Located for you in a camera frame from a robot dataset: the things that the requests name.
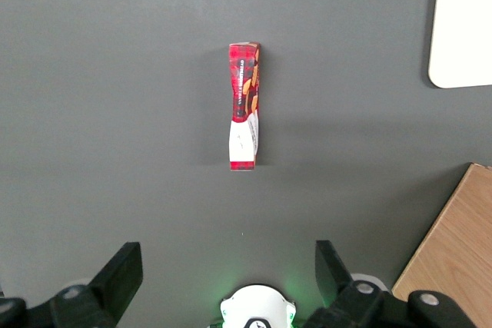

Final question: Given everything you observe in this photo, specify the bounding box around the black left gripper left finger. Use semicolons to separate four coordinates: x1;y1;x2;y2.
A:
0;241;144;328

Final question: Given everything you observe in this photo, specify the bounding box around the light wooden board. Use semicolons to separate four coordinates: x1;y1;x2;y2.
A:
391;163;492;328

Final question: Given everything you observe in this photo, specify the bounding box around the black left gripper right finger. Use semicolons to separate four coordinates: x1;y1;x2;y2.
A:
303;240;477;328

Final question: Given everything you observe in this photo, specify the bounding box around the white robot arm joint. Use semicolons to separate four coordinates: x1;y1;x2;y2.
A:
219;284;297;328

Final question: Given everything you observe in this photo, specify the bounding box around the white tray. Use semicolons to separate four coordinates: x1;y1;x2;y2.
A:
427;0;492;90

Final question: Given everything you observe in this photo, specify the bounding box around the red cookie box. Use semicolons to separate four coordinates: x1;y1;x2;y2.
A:
227;41;262;173

